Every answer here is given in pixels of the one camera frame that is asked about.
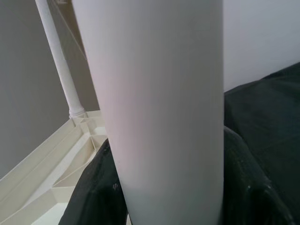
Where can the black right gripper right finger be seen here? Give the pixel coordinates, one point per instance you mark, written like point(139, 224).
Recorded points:
point(246, 192)

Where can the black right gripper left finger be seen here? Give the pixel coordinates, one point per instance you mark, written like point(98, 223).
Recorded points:
point(98, 192)

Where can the white plastic table top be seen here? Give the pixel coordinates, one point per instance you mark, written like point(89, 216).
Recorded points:
point(35, 175)

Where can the white plastic table leg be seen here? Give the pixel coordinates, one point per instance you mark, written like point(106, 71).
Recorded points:
point(58, 58)
point(152, 105)

